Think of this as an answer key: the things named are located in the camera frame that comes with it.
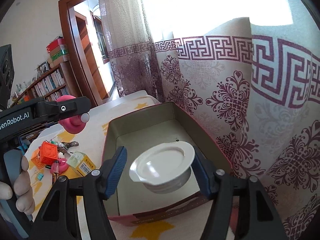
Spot teal binder clip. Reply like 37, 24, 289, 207
35, 171, 44, 181

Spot wooden bookshelf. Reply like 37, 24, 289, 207
10, 61, 75, 140

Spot pink knotted foam tube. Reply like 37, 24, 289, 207
58, 158, 69, 174

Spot light orange embossed cube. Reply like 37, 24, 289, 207
31, 148, 45, 170

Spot silver metal spring clamp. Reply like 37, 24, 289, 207
57, 141, 79, 155

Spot white yellow towel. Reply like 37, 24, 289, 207
23, 89, 226, 240

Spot patterned purple curtain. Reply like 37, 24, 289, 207
99, 0, 319, 239

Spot stacked gift boxes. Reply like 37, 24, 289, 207
46, 36, 70, 68

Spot left hand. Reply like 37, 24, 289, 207
1, 156, 35, 215

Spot red biscuit tin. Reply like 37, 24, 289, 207
103, 101, 231, 226

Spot black orange lighter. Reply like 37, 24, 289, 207
50, 160, 59, 185

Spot red-orange embossed cube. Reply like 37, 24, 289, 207
39, 141, 58, 165

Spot white green medicine box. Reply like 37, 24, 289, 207
67, 151, 96, 177

